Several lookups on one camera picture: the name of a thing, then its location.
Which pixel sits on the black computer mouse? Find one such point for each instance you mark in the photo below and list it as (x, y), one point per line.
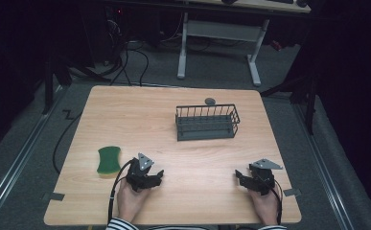
(301, 3)

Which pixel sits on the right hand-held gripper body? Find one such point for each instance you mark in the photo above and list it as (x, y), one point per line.
(261, 180)

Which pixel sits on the metal floor rail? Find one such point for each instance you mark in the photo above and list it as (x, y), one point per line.
(20, 156)
(323, 169)

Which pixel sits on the dark computer tower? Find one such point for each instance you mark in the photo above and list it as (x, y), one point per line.
(114, 35)

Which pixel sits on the grey tape piece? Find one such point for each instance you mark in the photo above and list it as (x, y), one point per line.
(54, 196)
(291, 192)

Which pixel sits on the red object under desk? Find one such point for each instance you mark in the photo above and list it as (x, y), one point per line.
(276, 45)

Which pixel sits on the green sponge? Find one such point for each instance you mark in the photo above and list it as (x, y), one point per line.
(109, 159)

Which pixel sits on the black keyboard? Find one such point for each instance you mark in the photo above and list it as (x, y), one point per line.
(280, 1)

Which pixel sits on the black metal stand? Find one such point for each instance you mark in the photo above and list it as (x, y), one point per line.
(50, 83)
(307, 96)

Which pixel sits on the person's right hand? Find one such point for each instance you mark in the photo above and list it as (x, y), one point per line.
(265, 207)

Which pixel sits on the grey round table grommet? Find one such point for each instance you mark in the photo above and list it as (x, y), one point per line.
(209, 101)

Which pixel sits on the white frame desk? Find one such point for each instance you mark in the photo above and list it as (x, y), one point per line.
(220, 30)

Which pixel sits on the person's left hand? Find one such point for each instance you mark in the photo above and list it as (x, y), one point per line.
(131, 202)

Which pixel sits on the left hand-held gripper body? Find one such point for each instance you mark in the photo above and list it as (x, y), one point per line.
(139, 179)

